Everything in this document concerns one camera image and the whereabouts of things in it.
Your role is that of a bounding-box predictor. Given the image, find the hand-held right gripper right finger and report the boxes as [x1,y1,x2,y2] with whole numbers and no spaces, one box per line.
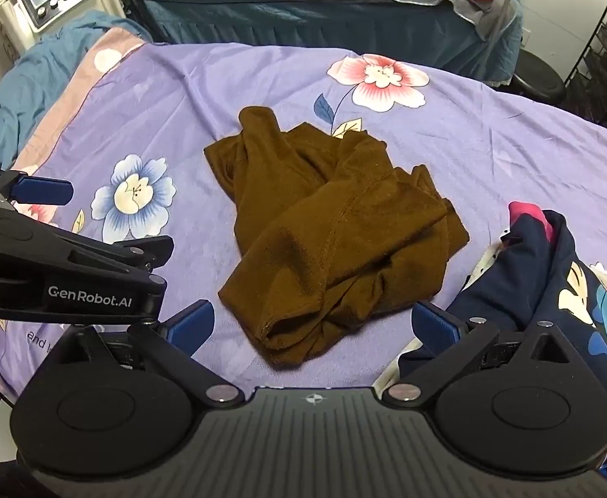
[384,301,590,408]

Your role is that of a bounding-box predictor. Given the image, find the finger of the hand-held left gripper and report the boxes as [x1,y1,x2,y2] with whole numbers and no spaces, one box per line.
[49,234,176,277]
[0,162,75,207]

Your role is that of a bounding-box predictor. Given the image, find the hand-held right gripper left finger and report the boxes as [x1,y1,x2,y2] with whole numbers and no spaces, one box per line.
[49,300,245,408]

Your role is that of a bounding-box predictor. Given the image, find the brown knit garment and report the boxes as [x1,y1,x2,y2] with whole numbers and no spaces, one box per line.
[203,106,470,371]

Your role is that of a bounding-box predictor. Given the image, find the navy cartoon print garment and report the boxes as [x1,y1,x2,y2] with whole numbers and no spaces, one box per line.
[373,200,607,416]

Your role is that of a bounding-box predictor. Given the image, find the blue blanket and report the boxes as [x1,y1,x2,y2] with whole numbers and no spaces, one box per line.
[0,9,151,167]

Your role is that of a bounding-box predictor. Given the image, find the purple floral bedsheet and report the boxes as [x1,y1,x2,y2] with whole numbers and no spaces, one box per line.
[0,28,607,405]

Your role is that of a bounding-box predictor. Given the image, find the black round stool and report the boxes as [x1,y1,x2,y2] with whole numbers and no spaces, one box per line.
[511,49,568,105]

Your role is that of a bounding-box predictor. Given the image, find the dark grey cloth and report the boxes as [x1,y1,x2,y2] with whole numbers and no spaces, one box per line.
[130,0,525,89]

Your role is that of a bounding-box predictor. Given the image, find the grey towel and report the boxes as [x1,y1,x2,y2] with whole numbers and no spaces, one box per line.
[389,0,517,27]

